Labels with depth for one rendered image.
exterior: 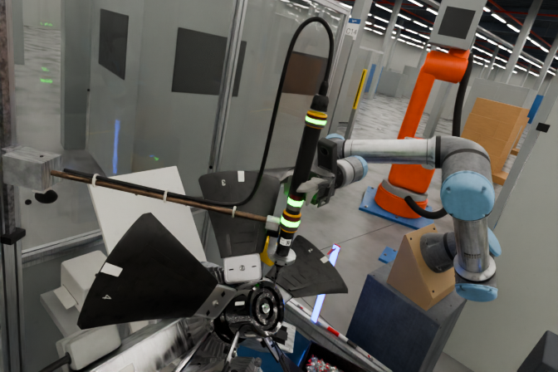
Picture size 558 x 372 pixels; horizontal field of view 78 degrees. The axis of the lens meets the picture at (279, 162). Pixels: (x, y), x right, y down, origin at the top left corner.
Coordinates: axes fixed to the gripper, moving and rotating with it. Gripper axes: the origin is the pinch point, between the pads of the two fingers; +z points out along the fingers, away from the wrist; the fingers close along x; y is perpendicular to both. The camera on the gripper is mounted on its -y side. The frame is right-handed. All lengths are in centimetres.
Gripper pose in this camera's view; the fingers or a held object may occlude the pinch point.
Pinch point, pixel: (292, 182)
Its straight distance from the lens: 75.8
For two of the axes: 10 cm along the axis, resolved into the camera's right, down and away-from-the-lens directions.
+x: -7.7, -3.6, 5.3
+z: -6.1, 1.4, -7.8
